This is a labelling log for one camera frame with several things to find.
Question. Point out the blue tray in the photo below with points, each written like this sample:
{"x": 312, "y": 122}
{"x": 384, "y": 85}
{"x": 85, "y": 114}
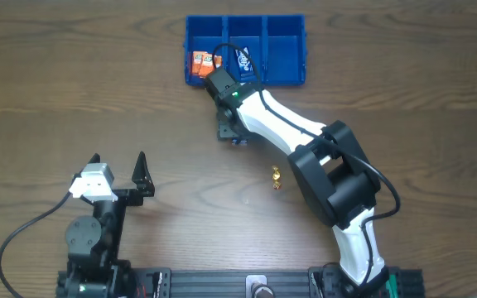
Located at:
{"x": 284, "y": 58}

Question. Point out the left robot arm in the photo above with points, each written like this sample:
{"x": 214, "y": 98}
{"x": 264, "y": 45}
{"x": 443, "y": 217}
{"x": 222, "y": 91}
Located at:
{"x": 93, "y": 240}

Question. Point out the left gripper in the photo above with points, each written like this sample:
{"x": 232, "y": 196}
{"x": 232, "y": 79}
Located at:
{"x": 128, "y": 198}

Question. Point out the mounting rail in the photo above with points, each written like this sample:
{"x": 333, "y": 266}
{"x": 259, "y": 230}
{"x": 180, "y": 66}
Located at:
{"x": 213, "y": 283}

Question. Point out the gold candy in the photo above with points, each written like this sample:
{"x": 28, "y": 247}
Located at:
{"x": 276, "y": 176}

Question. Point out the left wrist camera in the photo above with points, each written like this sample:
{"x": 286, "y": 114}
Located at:
{"x": 93, "y": 182}

